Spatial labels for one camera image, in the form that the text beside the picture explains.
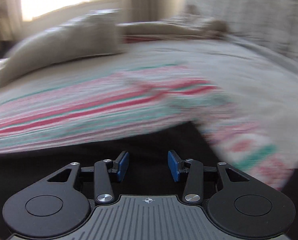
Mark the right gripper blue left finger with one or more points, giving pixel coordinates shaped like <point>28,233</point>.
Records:
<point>106,174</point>

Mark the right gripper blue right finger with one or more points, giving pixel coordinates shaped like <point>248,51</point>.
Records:
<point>189,175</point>

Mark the black pants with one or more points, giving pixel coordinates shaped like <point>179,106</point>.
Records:
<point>148,172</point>

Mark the patterned red green bedsheet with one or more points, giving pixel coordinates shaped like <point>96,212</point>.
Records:
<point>242,98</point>

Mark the beige pillow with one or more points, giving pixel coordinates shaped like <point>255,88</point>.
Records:
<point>93,34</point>

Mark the grey curtain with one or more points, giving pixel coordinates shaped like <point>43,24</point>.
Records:
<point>142,10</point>

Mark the grey quilted comforter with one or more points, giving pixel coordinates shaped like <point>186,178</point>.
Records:
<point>269,23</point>

